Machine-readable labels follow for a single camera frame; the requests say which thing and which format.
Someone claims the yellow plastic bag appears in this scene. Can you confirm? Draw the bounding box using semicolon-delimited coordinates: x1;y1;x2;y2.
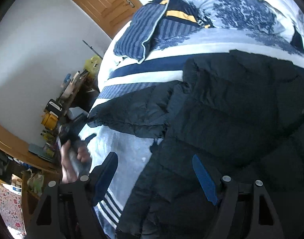
83;55;102;79

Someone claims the floral pink paper bag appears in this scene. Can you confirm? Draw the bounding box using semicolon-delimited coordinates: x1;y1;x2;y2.
0;185;25;238

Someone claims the blue tree print quilt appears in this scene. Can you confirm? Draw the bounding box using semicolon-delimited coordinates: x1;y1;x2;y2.
150;0;304;55

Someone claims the person's left hand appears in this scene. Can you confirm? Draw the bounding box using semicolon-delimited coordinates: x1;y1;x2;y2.
60;140;92;184

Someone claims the blue striped pillow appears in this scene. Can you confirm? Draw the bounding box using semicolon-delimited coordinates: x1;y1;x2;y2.
114;0;201;63

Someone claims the yellow container on desk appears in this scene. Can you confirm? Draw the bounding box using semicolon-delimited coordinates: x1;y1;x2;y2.
41;112;58;131

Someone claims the blue white striped bedsheet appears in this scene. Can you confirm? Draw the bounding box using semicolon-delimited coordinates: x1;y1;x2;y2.
80;29;304;238

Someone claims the wooden desk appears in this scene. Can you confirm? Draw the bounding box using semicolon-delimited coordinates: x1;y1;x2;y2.
0;125;59;174

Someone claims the black puffer jacket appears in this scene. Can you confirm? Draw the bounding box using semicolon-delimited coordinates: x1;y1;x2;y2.
88;51;304;238

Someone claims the brown wooden door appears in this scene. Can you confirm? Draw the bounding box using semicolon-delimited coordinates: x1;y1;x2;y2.
72;0;142;38

